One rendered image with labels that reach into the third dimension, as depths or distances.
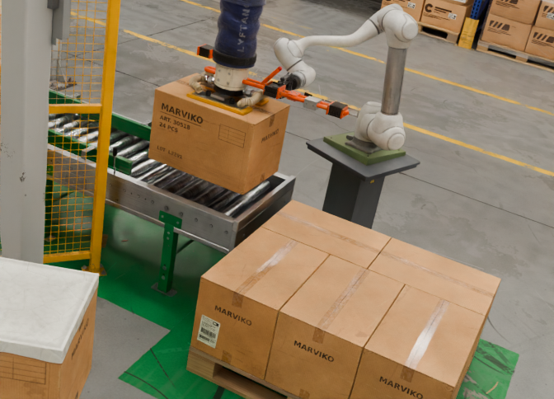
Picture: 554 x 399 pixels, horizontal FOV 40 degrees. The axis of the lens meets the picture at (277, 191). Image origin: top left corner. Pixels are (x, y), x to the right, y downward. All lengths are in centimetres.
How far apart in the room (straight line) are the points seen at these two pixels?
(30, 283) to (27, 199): 106
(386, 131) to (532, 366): 152
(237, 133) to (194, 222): 52
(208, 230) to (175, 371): 72
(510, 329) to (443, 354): 141
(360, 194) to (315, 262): 90
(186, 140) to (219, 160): 21
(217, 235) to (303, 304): 72
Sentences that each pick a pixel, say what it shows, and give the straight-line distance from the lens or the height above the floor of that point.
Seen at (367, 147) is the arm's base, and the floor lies 81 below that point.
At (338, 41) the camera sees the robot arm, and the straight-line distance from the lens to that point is 420.
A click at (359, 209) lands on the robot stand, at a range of 459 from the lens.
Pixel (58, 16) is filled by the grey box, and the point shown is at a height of 157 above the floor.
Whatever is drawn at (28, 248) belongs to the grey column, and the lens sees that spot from 369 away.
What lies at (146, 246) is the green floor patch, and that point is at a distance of 467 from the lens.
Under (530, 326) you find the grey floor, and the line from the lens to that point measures 485.
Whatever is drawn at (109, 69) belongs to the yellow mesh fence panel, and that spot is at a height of 120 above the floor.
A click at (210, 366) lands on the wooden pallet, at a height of 9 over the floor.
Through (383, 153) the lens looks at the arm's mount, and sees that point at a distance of 450.
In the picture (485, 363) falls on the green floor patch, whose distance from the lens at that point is 439.
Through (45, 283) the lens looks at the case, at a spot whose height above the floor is 102.
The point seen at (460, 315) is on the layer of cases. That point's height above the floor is 54.
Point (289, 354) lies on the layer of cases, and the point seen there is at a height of 35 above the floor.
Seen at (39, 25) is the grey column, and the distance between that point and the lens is 327.
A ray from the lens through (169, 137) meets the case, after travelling 407.
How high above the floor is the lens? 248
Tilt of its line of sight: 27 degrees down
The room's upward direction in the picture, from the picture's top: 11 degrees clockwise
